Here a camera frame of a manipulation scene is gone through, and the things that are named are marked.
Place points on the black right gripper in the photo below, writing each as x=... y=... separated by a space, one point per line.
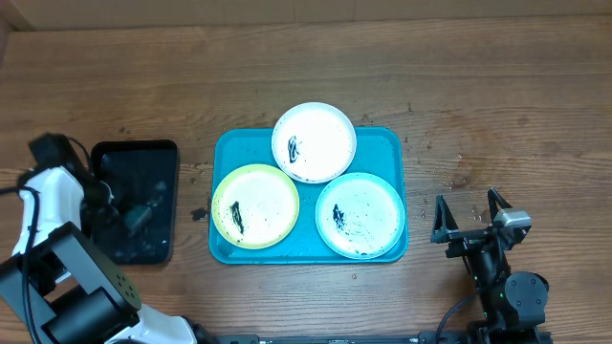
x=446 y=230

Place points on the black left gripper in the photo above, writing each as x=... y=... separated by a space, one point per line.
x=99 y=219

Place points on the green scouring sponge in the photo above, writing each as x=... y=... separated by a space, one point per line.
x=136 y=218

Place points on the yellow-rimmed plate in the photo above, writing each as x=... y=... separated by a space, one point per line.
x=255 y=206

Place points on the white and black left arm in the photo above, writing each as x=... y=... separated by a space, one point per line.
x=56 y=281

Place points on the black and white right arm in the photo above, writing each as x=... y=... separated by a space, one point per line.
x=513 y=303

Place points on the black water tray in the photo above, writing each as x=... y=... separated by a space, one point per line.
x=139 y=172

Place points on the teal plastic serving tray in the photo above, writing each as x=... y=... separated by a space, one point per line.
x=379 y=152

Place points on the light blue-rimmed dirty plate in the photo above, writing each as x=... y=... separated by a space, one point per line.
x=361 y=217

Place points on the white dirty plate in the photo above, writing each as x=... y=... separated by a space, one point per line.
x=314 y=142

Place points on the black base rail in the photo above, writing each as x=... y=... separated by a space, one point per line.
x=334 y=339

